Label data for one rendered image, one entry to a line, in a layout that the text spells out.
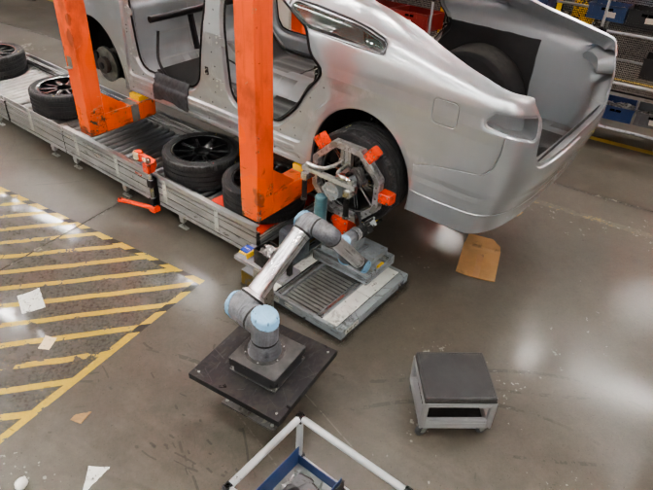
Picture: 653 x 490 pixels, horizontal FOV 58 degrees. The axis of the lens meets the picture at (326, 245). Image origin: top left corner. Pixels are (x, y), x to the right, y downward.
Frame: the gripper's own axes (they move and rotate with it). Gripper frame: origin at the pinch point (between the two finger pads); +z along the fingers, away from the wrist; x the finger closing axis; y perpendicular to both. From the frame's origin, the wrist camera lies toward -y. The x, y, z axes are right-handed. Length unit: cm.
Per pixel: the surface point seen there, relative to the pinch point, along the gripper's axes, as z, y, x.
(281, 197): -21, -44, -47
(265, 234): -25, -28, -79
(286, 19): 331, -257, -265
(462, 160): 8, -5, 77
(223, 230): -36, -47, -107
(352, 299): -23, 43, -37
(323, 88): 10, -90, 12
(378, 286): 2, 47, -33
